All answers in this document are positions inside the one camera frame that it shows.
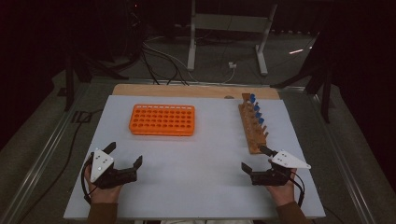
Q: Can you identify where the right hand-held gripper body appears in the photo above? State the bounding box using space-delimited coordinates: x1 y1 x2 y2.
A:
249 148 312 187

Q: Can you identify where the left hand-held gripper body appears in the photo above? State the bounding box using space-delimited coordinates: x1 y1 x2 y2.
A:
89 148 138 190

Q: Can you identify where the wooden tube rack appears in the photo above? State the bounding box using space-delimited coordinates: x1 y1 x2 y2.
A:
237 92 270 156

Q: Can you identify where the orange plastic tube rack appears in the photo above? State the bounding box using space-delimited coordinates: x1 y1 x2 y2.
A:
128 104 196 137

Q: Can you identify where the person's left hand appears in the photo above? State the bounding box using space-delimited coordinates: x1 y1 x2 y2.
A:
83 163 124 205

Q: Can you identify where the person's right hand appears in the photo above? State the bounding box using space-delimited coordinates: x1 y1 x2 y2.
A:
266 169 299 207

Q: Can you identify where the black tripod stand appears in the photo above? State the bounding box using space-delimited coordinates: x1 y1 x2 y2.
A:
63 50 130 112
270 29 332 124

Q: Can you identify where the left hand-held gripper cable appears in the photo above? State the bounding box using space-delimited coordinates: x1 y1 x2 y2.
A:
79 153 95 206

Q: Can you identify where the long black floor cable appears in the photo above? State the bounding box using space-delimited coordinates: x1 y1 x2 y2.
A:
15 108 106 224

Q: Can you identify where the aluminium frame rail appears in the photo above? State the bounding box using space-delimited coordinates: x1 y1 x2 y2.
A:
0 81 92 224
306 90 379 224

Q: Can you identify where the short white plug cable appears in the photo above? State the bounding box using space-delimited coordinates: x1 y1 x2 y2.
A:
221 66 236 85

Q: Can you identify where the long white floor cable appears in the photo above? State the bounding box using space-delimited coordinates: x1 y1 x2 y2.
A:
142 41 200 83

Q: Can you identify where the white metal desk frame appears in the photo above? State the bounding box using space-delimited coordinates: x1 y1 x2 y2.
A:
186 0 279 77

